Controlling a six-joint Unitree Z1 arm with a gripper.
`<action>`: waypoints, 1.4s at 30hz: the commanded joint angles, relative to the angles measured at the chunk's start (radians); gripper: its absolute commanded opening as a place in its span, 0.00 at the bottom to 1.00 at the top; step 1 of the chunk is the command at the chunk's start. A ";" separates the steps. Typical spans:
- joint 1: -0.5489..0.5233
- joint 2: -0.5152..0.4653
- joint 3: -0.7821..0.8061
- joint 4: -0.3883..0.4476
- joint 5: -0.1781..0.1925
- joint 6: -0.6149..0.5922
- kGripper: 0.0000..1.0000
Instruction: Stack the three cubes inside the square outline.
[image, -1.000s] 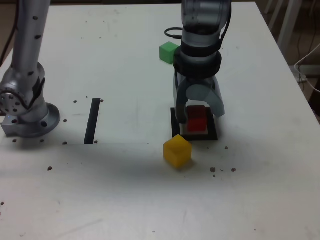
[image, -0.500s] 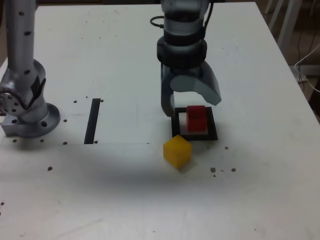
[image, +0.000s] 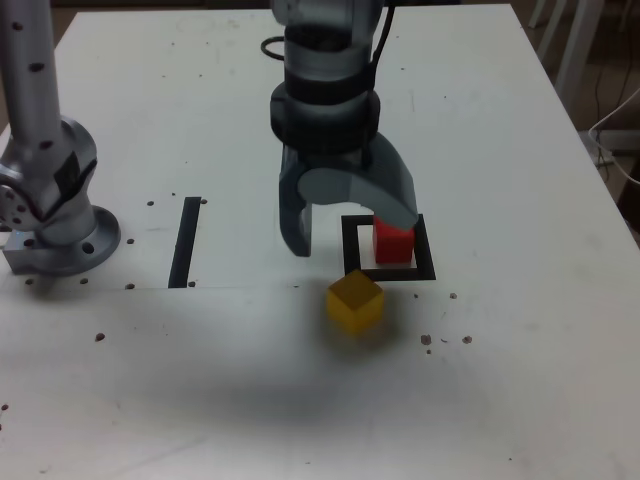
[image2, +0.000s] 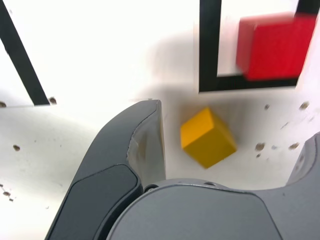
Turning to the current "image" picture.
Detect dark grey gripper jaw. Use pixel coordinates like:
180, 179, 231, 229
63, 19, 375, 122
277, 149, 315, 258

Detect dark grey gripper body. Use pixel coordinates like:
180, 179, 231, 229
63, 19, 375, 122
282, 142, 376, 174

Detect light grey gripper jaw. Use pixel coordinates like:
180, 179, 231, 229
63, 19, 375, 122
296, 133, 419, 232

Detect red cube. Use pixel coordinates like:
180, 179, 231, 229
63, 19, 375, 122
372, 214, 417, 266

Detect yellow cube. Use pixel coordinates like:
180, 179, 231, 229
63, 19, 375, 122
326, 269, 386, 338

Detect black tape square outline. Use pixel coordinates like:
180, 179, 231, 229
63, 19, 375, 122
340, 213, 437, 282

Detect black tape strip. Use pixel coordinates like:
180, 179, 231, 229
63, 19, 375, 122
167, 196, 203, 290

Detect white furniture legs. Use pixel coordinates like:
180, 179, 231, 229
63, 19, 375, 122
527, 0, 619, 94

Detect black cable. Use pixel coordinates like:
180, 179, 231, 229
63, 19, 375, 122
260, 34, 289, 62

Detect white cable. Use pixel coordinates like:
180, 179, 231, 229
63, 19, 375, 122
587, 87, 640, 187

